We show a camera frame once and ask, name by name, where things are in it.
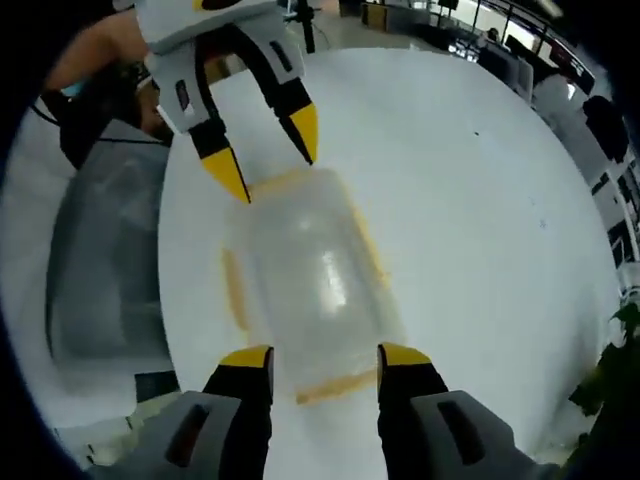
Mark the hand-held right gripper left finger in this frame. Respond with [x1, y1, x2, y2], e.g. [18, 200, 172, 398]
[87, 344, 275, 480]

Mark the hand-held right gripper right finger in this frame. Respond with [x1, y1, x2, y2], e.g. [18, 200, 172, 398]
[377, 342, 567, 480]

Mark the clear lid with yellow buckles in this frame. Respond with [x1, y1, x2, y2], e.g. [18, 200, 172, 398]
[219, 167, 409, 407]

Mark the clear plastic buckle container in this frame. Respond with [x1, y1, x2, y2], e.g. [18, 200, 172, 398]
[247, 168, 409, 376]

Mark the black tripod stand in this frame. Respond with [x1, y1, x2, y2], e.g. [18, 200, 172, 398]
[294, 0, 318, 54]

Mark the grey mesh office chair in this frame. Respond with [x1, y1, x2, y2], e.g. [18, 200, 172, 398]
[44, 144, 172, 362]

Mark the person's white shirt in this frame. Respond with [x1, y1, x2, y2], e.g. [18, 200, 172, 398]
[7, 107, 66, 401]

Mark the green potted plant white pot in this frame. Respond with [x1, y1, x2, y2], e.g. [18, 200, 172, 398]
[568, 299, 640, 452]

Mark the white office chair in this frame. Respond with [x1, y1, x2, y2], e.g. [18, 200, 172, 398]
[531, 74, 587, 127]

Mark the black office chair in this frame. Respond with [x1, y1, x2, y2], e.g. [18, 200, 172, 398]
[581, 94, 630, 164]

